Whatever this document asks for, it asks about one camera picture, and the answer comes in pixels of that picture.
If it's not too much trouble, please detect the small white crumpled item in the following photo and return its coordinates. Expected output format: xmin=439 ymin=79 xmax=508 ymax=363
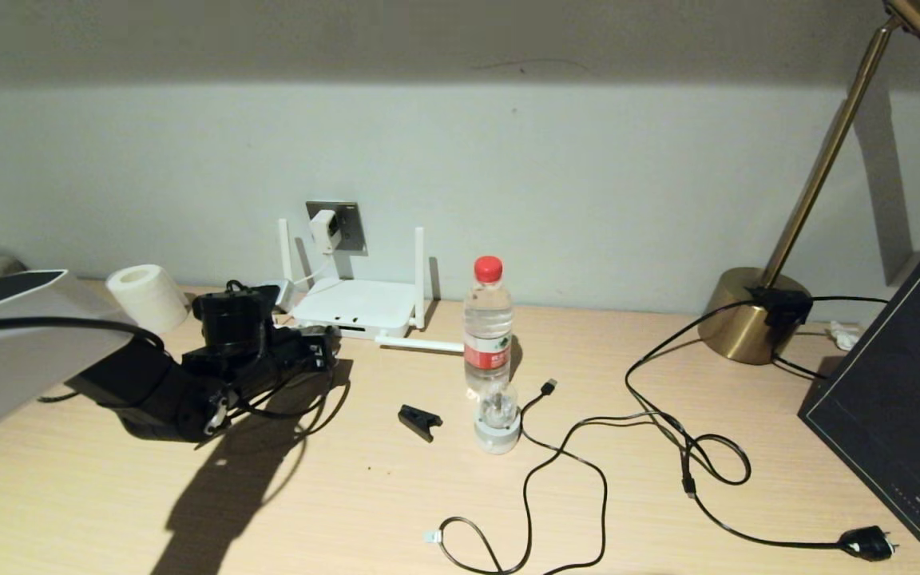
xmin=823 ymin=319 xmax=858 ymax=351

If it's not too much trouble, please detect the water bottle red cap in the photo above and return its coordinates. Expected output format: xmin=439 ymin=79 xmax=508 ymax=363
xmin=463 ymin=256 xmax=514 ymax=396

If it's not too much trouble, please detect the white router with antennas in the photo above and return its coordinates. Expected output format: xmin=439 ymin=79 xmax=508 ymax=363
xmin=279 ymin=217 xmax=466 ymax=353

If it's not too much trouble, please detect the grey wall socket plate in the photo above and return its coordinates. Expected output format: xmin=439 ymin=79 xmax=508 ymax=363
xmin=306 ymin=200 xmax=367 ymax=256

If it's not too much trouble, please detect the black box on lamp cord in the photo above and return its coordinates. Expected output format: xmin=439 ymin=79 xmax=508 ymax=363
xmin=744 ymin=286 xmax=812 ymax=330

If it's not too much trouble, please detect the black USB cable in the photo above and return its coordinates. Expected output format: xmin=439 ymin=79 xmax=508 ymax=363
xmin=426 ymin=379 xmax=696 ymax=575

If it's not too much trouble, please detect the small black clip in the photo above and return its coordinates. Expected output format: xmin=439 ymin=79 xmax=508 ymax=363
xmin=398 ymin=404 xmax=445 ymax=441

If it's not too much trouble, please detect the brass desk lamp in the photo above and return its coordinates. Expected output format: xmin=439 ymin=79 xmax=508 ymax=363
xmin=696 ymin=0 xmax=920 ymax=365

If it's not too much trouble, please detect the white power adapter with cord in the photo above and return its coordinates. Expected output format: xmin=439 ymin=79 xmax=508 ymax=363
xmin=284 ymin=252 xmax=335 ymax=295

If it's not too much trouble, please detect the black lamp power cord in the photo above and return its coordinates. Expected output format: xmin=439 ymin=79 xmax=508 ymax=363
xmin=624 ymin=294 xmax=898 ymax=561

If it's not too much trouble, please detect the white toilet paper roll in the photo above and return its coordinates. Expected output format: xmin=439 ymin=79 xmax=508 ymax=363
xmin=106 ymin=265 xmax=189 ymax=335

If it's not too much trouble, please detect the black ethernet cable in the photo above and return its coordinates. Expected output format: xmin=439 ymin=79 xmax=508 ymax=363
xmin=35 ymin=343 xmax=341 ymax=404

